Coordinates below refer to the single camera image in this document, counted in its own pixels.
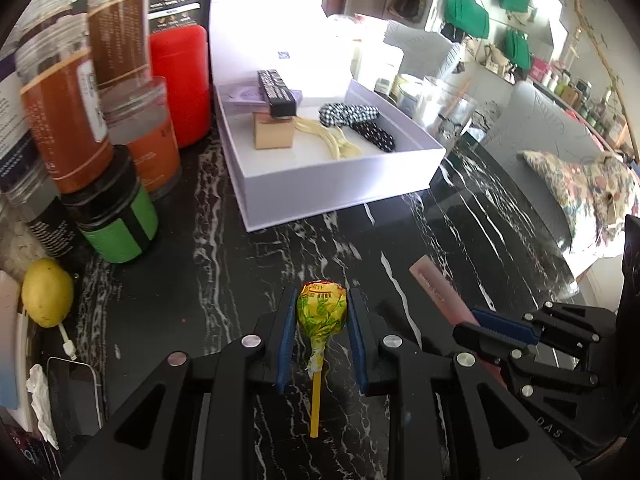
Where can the lavender gift box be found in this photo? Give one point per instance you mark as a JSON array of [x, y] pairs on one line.
[[325, 190]]

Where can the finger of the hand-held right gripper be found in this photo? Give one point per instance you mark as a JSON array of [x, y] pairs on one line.
[[570, 322], [500, 325]]

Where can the clear jar dark label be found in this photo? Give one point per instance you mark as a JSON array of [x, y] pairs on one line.
[[40, 220]]

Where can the purple Manta Ray card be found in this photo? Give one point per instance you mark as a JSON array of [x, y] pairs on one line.
[[242, 95]]

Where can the yellow lollipop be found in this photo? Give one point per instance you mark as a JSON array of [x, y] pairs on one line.
[[320, 310]]

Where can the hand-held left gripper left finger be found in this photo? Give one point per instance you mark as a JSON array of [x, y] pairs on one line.
[[285, 345]]

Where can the pink comb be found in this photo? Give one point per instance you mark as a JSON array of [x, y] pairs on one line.
[[440, 290]]

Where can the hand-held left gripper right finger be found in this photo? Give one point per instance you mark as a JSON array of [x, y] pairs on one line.
[[357, 345]]

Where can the copper stirring stick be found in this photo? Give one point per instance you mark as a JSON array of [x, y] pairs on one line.
[[459, 94]]

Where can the row of shelf bottles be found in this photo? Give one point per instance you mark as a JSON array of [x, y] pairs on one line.
[[580, 100]]

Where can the gold box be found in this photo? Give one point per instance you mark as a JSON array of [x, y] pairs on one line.
[[272, 132]]

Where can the yellow lemon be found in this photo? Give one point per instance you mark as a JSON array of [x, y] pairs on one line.
[[47, 292]]

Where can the red canister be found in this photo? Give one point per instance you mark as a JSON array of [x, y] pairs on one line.
[[182, 85]]

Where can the floral cushion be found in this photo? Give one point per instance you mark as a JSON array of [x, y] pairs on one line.
[[580, 190]]

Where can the clear jar brown contents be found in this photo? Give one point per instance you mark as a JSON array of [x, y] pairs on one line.
[[65, 120], [120, 35]]

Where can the green-labelled black jar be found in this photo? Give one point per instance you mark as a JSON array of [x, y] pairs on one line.
[[115, 215]]

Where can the small glass jar metal lid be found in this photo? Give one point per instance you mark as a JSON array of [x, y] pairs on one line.
[[411, 100]]

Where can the crumpled white tissue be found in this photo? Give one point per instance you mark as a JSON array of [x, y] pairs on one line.
[[42, 405]]

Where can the clear jar orange contents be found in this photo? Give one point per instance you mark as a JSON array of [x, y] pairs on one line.
[[150, 150]]

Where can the grey leaf pattern chair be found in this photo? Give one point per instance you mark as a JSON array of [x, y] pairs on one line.
[[540, 125], [425, 50]]

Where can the black polka dot scrunchie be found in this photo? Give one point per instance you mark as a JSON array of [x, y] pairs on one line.
[[375, 137]]

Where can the glass measuring jug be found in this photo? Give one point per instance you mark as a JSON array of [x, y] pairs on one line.
[[450, 110]]

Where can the black smartphone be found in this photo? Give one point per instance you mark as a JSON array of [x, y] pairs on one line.
[[75, 400]]

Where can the black white checkered scrunchie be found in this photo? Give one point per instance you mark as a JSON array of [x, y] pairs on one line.
[[340, 112]]

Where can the black slim box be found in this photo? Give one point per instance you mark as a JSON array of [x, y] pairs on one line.
[[277, 92]]

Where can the cream hair clip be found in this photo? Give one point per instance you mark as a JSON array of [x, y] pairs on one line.
[[335, 142]]

